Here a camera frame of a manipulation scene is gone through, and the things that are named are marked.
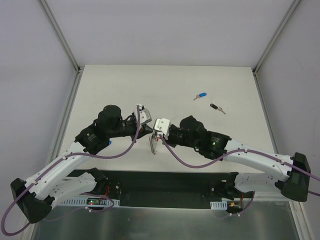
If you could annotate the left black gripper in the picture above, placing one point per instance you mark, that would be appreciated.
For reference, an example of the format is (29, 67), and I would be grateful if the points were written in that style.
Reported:
(141, 128)

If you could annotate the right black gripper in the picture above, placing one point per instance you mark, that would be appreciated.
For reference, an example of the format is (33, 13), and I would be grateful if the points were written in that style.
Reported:
(166, 139)

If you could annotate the red handled keyring organizer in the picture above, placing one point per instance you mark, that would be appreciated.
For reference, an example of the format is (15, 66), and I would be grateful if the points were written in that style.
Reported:
(153, 141)

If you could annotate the blue tag key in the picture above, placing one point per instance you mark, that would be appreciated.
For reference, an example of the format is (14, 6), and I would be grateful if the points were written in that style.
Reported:
(200, 95)

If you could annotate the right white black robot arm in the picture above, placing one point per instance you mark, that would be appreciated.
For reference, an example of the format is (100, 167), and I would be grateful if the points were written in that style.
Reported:
(289, 175)

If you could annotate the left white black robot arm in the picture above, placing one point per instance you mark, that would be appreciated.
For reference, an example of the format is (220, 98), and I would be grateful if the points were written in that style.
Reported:
(87, 144)

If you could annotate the black tag key right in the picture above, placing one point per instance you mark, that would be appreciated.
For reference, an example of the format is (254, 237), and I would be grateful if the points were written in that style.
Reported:
(218, 108)

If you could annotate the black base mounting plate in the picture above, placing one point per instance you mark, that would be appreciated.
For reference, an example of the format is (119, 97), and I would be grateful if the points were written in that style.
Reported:
(181, 190)

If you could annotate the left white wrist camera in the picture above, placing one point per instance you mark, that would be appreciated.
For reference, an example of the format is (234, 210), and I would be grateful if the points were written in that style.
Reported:
(142, 115)

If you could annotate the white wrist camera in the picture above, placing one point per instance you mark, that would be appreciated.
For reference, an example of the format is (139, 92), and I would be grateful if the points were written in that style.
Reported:
(161, 127)
(142, 115)

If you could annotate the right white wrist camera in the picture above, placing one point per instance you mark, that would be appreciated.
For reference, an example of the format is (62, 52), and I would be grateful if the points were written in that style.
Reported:
(161, 127)

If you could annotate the right white cable duct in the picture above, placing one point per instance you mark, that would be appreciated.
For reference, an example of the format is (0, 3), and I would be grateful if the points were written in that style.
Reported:
(219, 205)

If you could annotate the white cable duct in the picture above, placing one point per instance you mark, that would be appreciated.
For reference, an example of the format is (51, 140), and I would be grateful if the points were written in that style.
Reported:
(219, 205)
(84, 201)

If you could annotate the left aluminium frame post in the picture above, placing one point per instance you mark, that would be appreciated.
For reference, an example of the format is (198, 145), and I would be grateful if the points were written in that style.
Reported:
(59, 34)

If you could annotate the aluminium frame post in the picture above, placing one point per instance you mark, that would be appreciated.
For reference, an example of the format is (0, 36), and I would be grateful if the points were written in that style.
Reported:
(59, 34)
(293, 7)

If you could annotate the left white cable duct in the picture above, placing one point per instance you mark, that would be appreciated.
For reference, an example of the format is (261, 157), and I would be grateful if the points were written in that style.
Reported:
(84, 201)

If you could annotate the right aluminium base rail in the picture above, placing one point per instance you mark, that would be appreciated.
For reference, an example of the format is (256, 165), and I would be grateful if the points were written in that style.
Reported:
(269, 197)

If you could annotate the right aluminium frame post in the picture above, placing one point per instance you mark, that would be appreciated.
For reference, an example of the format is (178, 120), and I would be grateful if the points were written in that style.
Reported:
(293, 7)

